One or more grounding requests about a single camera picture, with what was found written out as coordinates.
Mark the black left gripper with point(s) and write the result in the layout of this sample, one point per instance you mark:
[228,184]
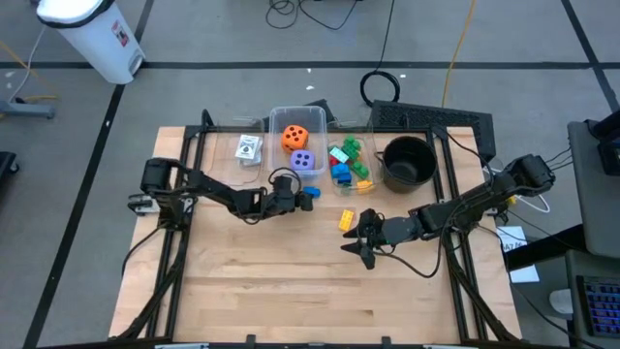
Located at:
[283,199]

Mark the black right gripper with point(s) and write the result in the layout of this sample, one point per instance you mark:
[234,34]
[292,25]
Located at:
[397,230]

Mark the dark blue peg block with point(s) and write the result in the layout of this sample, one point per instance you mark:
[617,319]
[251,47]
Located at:
[314,192]

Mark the yellow brick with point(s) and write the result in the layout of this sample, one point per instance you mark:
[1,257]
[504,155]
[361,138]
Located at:
[346,220]

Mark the purple foam die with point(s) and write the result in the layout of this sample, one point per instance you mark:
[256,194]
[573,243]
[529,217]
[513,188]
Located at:
[302,160]

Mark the large light blue peg block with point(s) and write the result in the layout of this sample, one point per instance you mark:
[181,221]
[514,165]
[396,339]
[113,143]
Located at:
[340,169]

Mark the red brick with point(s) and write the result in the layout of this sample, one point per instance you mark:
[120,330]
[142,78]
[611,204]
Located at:
[332,160]

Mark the yellow peg block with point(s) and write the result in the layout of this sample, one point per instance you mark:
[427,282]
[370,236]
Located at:
[364,184]

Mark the light cyan brick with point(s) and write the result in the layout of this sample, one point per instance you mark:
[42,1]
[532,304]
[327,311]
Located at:
[339,154]

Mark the white playing card deck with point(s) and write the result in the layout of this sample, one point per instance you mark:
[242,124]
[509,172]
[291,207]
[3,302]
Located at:
[248,147]
[257,160]

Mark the orange foam die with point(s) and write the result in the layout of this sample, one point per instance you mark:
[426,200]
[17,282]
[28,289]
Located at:
[294,138]

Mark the long dark green brick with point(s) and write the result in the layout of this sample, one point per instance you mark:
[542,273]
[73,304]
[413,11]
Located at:
[351,153]

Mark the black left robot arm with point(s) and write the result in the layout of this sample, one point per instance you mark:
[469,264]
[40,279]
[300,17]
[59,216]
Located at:
[213,189]

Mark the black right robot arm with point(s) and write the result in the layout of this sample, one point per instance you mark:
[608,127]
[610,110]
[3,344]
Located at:
[484,199]

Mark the shallow clear plastic bin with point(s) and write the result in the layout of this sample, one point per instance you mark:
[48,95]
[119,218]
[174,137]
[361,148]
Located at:
[227,169]
[375,145]

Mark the tall clear plastic bin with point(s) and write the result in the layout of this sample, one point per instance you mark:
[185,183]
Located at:
[276,116]

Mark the black bucket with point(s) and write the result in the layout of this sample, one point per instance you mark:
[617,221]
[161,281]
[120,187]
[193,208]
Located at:
[409,162]

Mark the black perforated panel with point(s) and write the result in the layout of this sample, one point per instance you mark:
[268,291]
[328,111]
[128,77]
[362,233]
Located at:
[436,116]

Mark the white paper sheet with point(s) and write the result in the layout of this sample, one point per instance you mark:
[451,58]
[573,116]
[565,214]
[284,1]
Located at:
[525,275]

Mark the black desk beam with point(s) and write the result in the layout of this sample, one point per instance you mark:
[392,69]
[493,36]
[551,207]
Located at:
[542,249]

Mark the white computer mouse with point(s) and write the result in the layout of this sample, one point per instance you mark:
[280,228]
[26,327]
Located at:
[562,301]

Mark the backlit keyboard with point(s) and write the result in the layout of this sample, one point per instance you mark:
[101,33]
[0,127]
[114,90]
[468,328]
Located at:
[600,305]

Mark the white trash can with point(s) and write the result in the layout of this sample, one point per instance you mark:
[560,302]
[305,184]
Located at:
[97,39]

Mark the grey stand base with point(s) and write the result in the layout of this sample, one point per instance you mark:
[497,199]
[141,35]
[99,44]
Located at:
[29,110]

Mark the black equipment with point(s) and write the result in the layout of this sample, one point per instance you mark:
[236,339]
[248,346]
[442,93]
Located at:
[7,167]

